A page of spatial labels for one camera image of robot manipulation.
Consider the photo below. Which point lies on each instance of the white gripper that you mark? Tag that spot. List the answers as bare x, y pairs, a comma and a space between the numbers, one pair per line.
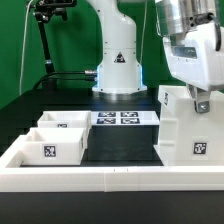
198, 64

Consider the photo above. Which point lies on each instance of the white drawer cabinet box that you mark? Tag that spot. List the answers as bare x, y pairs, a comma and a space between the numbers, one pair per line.
186, 137

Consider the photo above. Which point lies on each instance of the white front drawer with tag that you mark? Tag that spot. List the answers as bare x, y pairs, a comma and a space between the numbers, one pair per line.
54, 146

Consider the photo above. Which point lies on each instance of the white drawer with tag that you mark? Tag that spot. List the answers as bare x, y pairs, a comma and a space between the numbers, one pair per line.
66, 119
54, 146

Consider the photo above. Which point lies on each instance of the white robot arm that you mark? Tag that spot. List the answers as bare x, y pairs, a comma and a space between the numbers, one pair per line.
119, 74

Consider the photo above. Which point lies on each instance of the white rear drawer with tag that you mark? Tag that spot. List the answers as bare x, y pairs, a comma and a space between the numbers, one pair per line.
66, 119

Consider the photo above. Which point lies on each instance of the white marker tag plate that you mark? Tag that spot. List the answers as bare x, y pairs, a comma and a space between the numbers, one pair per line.
124, 118

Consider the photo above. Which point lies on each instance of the white workspace border frame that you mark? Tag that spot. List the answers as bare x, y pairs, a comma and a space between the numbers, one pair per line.
17, 177

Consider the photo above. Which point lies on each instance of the black camera stand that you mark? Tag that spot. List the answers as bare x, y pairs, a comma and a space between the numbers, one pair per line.
44, 11

